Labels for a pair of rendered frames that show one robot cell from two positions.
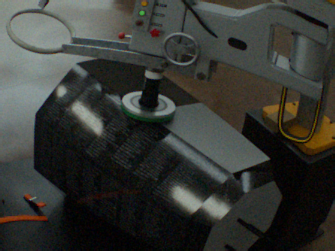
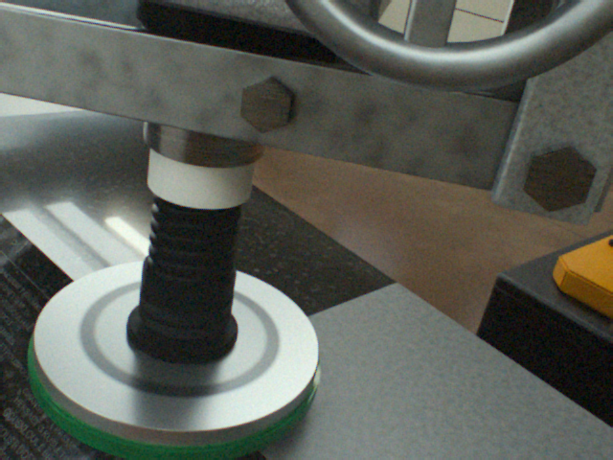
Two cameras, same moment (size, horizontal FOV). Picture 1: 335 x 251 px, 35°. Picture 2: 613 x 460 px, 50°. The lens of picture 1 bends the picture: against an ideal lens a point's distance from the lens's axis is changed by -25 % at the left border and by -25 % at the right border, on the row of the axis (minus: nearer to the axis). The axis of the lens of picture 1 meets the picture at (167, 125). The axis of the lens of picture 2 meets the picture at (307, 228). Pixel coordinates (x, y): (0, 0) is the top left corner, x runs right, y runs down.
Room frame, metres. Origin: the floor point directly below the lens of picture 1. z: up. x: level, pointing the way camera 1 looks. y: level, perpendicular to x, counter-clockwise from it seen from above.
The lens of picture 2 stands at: (2.08, 0.06, 1.22)
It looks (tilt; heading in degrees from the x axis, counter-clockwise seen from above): 26 degrees down; 354
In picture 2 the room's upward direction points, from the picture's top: 11 degrees clockwise
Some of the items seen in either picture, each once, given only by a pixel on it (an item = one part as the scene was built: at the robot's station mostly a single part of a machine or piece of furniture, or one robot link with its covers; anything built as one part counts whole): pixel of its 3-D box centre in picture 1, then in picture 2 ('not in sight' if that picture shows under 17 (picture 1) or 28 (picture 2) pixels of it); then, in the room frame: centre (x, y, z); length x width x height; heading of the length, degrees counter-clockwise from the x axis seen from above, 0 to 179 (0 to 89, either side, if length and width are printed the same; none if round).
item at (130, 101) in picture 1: (148, 104); (182, 336); (2.50, 0.09, 0.91); 0.21 x 0.21 x 0.01
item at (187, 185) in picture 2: (154, 72); (202, 162); (2.50, 0.09, 1.05); 0.07 x 0.07 x 0.04
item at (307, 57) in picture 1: (308, 52); not in sight; (2.37, -0.56, 1.39); 0.19 x 0.19 x 0.20
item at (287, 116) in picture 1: (280, 120); not in sight; (2.85, -0.56, 0.81); 0.20 x 0.10 x 0.05; 138
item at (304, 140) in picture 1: (300, 110); not in sight; (2.37, -0.56, 1.10); 0.23 x 0.03 x 0.32; 78
